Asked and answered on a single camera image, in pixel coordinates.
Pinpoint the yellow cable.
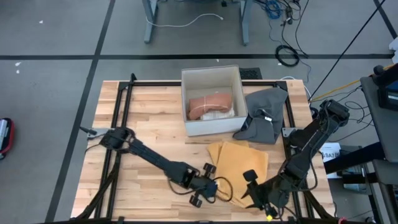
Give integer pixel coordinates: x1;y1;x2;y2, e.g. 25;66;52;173
310;64;395;102

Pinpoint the black side desk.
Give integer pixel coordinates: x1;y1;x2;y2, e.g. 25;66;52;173
323;76;398;224

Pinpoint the white plaid kitchen towel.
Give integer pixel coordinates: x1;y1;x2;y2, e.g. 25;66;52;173
200;108;236;121

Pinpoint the white crumpled sheet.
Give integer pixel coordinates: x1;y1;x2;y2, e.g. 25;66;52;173
388;37;398;65

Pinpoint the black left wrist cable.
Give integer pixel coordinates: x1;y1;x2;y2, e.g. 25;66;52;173
214;176;234;203

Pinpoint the red and black bag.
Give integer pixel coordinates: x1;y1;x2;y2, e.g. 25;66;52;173
0;117;16;160

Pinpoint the grey desk leg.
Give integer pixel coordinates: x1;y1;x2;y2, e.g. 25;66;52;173
238;0;251;46
142;0;159;44

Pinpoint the coiled black cable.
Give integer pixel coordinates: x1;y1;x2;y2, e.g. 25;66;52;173
275;45;301;68

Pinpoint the white printed paper box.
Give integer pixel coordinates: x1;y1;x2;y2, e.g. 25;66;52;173
318;142;342;180

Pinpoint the black floor cable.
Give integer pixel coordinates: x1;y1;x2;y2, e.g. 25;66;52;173
269;0;312;60

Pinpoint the long thin black pole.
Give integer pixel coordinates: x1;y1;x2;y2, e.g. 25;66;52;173
309;0;387;100

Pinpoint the mustard yellow towel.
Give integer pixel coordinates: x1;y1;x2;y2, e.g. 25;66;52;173
206;140;270;208

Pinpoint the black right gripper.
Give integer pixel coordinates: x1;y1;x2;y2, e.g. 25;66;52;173
241;169;292;211

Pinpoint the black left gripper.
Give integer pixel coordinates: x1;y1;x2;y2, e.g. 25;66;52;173
188;162;219;208

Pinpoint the dark grey towel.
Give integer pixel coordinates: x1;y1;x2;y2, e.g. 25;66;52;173
232;86;289;144

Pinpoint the white floor cable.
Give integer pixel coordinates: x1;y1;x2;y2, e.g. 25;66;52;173
145;12;224;29

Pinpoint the beige fabric storage box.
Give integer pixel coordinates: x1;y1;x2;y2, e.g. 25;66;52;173
181;64;249;137

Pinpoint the black electronics case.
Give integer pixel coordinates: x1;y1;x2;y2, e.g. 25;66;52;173
373;63;398;111

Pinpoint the blue cable bundle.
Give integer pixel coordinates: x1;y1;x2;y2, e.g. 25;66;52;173
264;0;282;19

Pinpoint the black perforated floor plate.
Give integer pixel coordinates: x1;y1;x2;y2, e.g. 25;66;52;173
239;67;263;80

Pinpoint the pink striped towel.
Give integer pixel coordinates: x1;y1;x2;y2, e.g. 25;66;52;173
188;92;234;121

